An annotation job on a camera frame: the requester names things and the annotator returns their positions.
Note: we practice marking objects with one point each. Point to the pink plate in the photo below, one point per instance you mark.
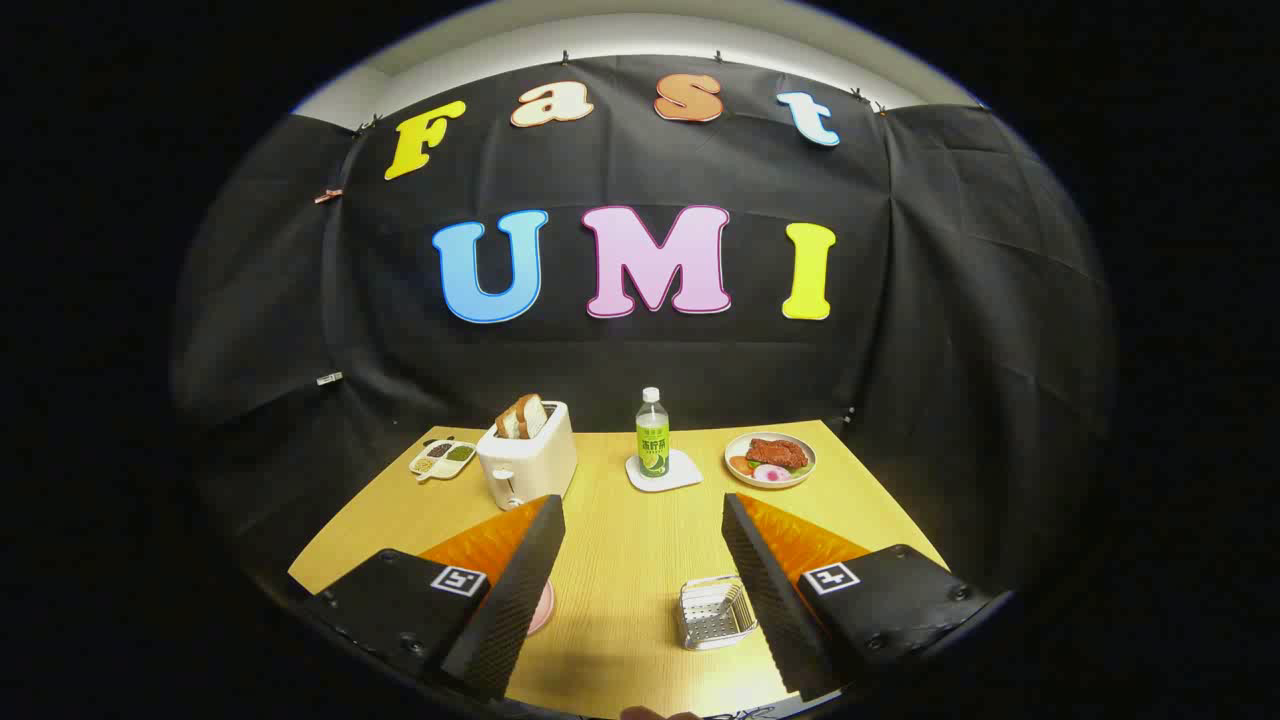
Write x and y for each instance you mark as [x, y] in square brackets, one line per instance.
[541, 608]

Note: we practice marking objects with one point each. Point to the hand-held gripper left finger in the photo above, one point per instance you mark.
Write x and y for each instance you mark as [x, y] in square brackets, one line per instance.
[515, 590]

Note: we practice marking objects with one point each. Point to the white plate of food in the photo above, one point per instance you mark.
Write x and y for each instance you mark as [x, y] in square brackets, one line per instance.
[800, 476]

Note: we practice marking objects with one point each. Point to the white square coaster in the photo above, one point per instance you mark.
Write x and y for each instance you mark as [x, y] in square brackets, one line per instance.
[685, 470]

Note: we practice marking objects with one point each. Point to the orange clip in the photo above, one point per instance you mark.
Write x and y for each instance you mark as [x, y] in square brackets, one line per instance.
[328, 195]

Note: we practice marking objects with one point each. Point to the bread slice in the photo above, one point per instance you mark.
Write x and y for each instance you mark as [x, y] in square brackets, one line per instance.
[532, 414]
[508, 424]

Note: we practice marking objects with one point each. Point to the pink round food slice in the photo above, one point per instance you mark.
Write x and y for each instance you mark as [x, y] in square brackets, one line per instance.
[770, 474]

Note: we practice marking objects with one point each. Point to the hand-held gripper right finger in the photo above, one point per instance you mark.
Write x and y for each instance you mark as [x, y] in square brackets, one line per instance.
[770, 590]

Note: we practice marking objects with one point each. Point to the green label drink bottle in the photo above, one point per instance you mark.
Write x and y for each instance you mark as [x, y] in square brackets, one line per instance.
[653, 445]

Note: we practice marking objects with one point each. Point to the brown meat piece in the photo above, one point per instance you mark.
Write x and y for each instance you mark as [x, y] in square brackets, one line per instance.
[776, 453]

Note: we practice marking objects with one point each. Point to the white divided condiment dish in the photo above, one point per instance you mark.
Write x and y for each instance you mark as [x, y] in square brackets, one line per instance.
[442, 459]

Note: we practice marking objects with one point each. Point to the white toaster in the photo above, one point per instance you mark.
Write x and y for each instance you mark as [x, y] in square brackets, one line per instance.
[525, 465]

